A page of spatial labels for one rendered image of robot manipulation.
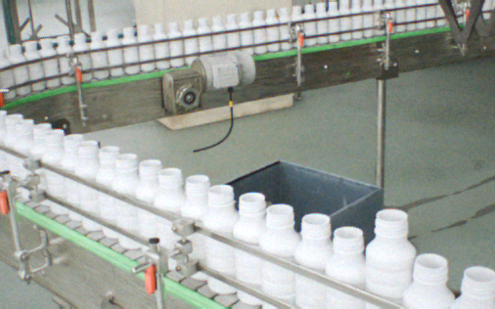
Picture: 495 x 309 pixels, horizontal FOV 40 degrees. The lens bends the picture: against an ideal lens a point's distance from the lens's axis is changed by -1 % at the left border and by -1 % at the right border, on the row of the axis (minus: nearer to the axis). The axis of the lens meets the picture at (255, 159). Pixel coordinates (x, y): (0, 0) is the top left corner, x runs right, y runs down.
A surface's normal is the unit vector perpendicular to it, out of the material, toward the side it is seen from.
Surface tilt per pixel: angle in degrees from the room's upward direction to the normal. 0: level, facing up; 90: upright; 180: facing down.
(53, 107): 90
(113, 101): 90
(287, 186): 90
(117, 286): 90
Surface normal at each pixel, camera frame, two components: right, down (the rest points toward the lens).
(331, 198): -0.69, 0.29
